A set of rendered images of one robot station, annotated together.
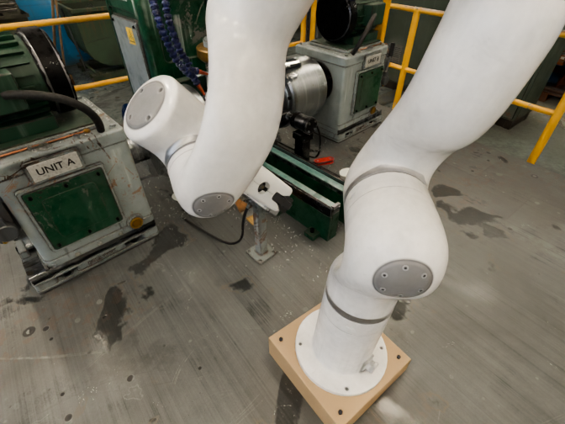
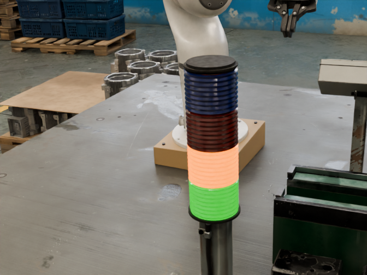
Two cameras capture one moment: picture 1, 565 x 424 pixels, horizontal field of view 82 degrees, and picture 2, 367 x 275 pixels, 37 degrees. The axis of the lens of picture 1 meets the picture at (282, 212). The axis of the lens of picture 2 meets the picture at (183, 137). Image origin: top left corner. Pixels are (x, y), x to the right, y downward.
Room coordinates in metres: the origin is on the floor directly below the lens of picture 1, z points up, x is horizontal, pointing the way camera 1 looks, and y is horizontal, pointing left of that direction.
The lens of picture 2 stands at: (1.46, -0.69, 1.37)
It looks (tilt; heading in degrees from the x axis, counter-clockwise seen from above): 22 degrees down; 156
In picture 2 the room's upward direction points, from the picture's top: 3 degrees counter-clockwise
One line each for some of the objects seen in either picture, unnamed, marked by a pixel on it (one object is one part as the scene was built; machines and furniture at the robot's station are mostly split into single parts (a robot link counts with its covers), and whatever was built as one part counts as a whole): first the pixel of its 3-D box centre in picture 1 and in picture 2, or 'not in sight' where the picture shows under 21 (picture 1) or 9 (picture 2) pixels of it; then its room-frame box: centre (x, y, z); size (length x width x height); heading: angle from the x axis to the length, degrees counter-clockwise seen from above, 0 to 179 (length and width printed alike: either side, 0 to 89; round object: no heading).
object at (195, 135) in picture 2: not in sight; (212, 125); (0.94, -0.42, 1.14); 0.06 x 0.06 x 0.04
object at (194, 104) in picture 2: not in sight; (211, 87); (0.94, -0.42, 1.19); 0.06 x 0.06 x 0.04
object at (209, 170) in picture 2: not in sight; (213, 160); (0.94, -0.42, 1.10); 0.06 x 0.06 x 0.04
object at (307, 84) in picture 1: (293, 89); not in sight; (1.33, -0.05, 1.04); 0.41 x 0.25 x 0.25; 133
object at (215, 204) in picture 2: not in sight; (213, 193); (0.94, -0.42, 1.05); 0.06 x 0.06 x 0.04
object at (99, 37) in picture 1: (119, 35); not in sight; (5.18, 2.32, 0.43); 1.20 x 0.94 x 0.85; 130
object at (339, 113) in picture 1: (340, 84); not in sight; (1.54, -0.27, 0.99); 0.35 x 0.31 x 0.37; 133
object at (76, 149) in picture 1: (64, 187); not in sight; (0.73, 0.60, 0.99); 0.35 x 0.31 x 0.37; 133
